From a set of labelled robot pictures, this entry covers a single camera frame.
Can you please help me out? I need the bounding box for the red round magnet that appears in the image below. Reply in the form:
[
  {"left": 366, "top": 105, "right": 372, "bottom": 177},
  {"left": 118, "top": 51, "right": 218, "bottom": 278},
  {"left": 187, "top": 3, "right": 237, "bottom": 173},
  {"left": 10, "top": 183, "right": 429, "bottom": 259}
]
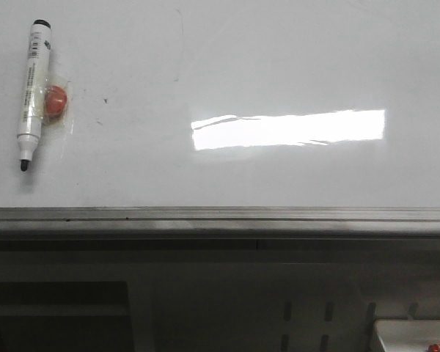
[{"left": 45, "top": 85, "right": 67, "bottom": 119}]

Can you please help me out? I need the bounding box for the white whiteboard marker pen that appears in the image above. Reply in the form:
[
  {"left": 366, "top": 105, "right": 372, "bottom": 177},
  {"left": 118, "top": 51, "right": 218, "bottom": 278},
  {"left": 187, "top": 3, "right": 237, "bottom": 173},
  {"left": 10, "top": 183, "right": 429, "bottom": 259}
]
[{"left": 17, "top": 19, "right": 52, "bottom": 172}]

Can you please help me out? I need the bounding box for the white whiteboard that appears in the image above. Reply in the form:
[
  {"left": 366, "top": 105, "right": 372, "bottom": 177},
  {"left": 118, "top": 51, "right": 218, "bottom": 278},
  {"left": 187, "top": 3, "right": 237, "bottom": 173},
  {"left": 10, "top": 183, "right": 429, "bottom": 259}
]
[{"left": 0, "top": 1, "right": 440, "bottom": 208}]

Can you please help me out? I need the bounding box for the grey slotted metal panel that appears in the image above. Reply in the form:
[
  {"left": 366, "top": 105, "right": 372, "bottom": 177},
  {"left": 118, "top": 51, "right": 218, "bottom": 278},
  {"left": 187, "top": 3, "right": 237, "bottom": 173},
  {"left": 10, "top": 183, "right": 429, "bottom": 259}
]
[{"left": 127, "top": 263, "right": 440, "bottom": 351}]

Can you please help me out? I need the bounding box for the white bin with red item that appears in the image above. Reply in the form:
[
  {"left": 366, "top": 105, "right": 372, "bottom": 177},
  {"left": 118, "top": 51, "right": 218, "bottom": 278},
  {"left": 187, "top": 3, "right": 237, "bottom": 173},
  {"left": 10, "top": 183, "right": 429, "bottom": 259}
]
[{"left": 370, "top": 320, "right": 440, "bottom": 351}]

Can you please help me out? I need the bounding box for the aluminium whiteboard frame rail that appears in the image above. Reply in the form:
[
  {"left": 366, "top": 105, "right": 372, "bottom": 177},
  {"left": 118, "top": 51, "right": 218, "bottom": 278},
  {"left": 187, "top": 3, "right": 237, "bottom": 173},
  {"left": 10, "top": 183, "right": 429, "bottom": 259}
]
[{"left": 0, "top": 207, "right": 440, "bottom": 252}]

